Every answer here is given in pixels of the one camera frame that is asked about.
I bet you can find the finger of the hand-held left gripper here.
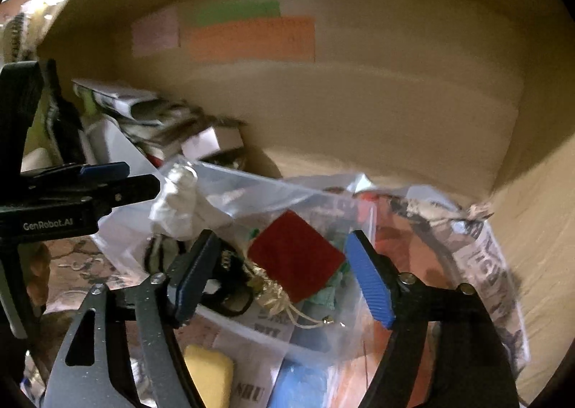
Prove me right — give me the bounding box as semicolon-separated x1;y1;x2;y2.
27;173;161;217
20;161;131;187

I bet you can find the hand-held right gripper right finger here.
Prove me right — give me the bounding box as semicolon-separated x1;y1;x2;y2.
344;229;523;408

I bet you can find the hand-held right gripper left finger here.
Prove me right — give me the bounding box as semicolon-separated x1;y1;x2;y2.
45;229;223;408

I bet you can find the clear plastic zip bag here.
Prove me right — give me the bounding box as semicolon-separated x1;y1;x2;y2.
98;156;454;408

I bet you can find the blue soft item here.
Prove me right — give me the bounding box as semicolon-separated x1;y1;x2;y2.
268;360;335;408

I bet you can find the teal fabric piece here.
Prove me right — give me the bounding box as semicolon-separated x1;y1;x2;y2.
308;262;358;307

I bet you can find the white crumpled cloth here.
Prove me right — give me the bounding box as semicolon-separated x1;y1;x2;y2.
149;164;227;240

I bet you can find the stack of papers and booklets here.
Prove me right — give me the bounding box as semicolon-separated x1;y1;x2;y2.
71;78;247;166

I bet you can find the red fabric pouch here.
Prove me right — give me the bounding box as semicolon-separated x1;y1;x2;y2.
248;209;346;303

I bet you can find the small white box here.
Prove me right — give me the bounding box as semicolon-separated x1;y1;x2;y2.
181;125;244;159

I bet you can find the yellow sponge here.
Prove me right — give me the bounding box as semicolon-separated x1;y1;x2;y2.
184;344;235;408

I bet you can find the printed white paper sheet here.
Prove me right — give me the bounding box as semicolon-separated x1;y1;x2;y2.
211;307;295;408

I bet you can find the crumpled newspaper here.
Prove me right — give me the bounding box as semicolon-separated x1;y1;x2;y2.
395;185;532;375

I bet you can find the pink paper label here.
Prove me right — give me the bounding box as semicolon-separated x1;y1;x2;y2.
132;10;181;55

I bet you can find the large cardboard box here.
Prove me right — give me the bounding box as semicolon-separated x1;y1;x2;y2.
33;0;575;404

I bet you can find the orange paper label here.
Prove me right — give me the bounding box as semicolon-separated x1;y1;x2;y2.
184;17;316;62

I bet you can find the green paper label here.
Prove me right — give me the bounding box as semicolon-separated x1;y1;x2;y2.
194;0;281;26

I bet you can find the black strap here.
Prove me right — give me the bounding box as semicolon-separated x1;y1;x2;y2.
144;233;254;316

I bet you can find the gold tassel cord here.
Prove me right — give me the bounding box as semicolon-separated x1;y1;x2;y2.
249;271;348;330

